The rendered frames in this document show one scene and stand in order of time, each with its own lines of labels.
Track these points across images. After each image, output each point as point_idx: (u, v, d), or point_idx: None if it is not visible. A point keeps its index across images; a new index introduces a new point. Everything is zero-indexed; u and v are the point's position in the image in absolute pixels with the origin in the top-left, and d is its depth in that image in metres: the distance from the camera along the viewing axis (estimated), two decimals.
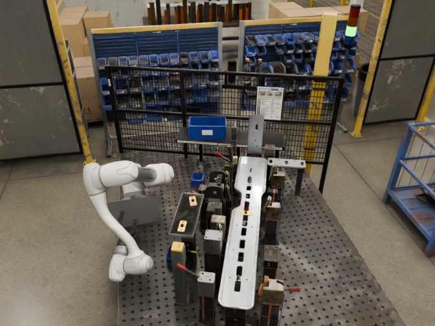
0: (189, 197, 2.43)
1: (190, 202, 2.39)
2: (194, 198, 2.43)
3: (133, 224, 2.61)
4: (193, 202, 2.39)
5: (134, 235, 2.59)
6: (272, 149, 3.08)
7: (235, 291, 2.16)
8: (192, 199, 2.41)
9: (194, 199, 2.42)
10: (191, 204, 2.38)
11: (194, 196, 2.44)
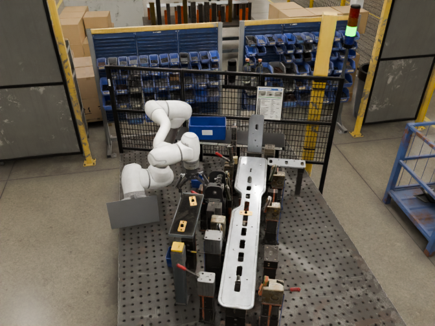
0: (189, 197, 2.43)
1: (190, 202, 2.39)
2: (194, 198, 2.43)
3: (203, 189, 2.37)
4: (193, 202, 2.39)
5: (206, 178, 2.34)
6: (272, 149, 3.08)
7: (235, 291, 2.16)
8: (192, 199, 2.41)
9: (194, 199, 2.42)
10: (191, 204, 2.38)
11: (194, 196, 2.44)
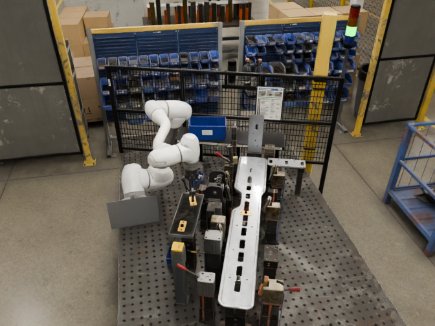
0: (189, 197, 2.43)
1: (190, 202, 2.39)
2: (194, 198, 2.43)
3: (192, 195, 2.37)
4: (193, 202, 2.39)
5: (199, 184, 2.35)
6: (272, 149, 3.08)
7: (235, 291, 2.16)
8: None
9: (194, 199, 2.42)
10: (191, 204, 2.38)
11: (194, 196, 2.44)
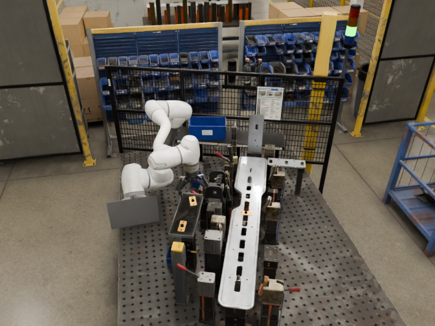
0: (189, 197, 2.43)
1: (190, 202, 2.39)
2: (194, 198, 2.43)
3: (202, 192, 2.38)
4: (193, 202, 2.39)
5: (206, 181, 2.35)
6: (272, 149, 3.08)
7: (235, 291, 2.16)
8: (192, 199, 2.41)
9: (194, 199, 2.42)
10: (191, 204, 2.38)
11: (194, 196, 2.44)
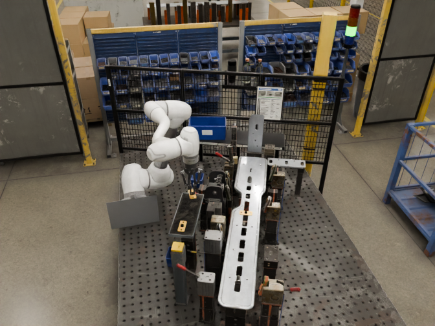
0: (188, 190, 2.40)
1: (189, 195, 2.36)
2: (193, 191, 2.40)
3: (193, 189, 2.35)
4: (192, 195, 2.36)
5: (199, 178, 2.32)
6: (272, 149, 3.08)
7: (235, 291, 2.16)
8: (191, 192, 2.38)
9: (193, 192, 2.39)
10: (191, 196, 2.35)
11: (193, 189, 2.41)
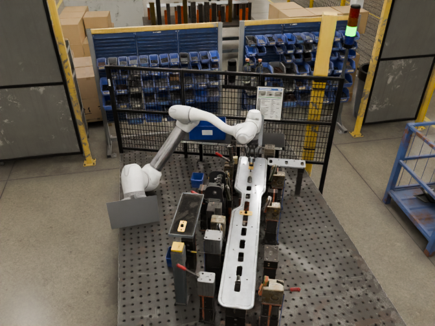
0: None
1: (248, 166, 2.90)
2: (253, 163, 2.93)
3: (252, 162, 2.88)
4: (250, 167, 2.89)
5: (258, 153, 2.84)
6: (272, 149, 3.08)
7: (235, 291, 2.16)
8: (251, 164, 2.91)
9: (252, 165, 2.92)
10: (249, 167, 2.89)
11: (253, 163, 2.94)
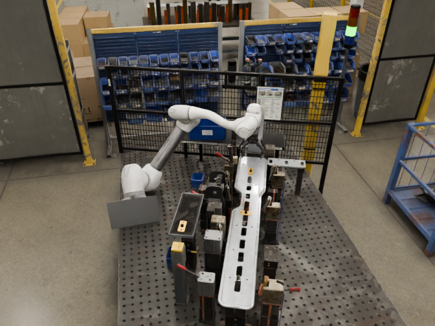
0: (248, 168, 2.97)
1: (248, 172, 2.93)
2: (252, 169, 2.95)
3: (260, 154, 2.83)
4: (250, 172, 2.92)
5: (265, 145, 2.80)
6: (272, 149, 3.08)
7: (235, 291, 2.16)
8: (250, 169, 2.94)
9: (252, 170, 2.94)
10: (248, 173, 2.92)
11: (252, 168, 2.96)
